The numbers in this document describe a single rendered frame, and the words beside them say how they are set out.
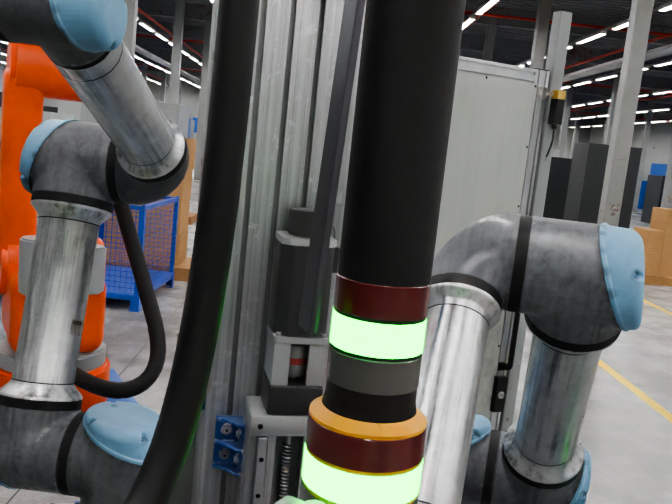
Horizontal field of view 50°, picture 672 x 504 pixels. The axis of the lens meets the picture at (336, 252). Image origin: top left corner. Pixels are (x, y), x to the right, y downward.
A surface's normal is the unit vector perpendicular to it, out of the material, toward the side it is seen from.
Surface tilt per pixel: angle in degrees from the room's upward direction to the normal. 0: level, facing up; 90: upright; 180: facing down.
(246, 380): 90
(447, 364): 45
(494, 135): 90
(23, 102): 96
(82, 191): 79
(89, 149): 70
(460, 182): 90
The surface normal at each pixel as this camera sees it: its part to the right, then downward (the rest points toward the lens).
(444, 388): 0.00, -0.60
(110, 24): 0.99, 0.11
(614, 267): -0.17, -0.24
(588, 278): -0.26, 0.08
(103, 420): 0.23, -0.96
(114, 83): 0.64, 0.73
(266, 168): 0.22, 0.17
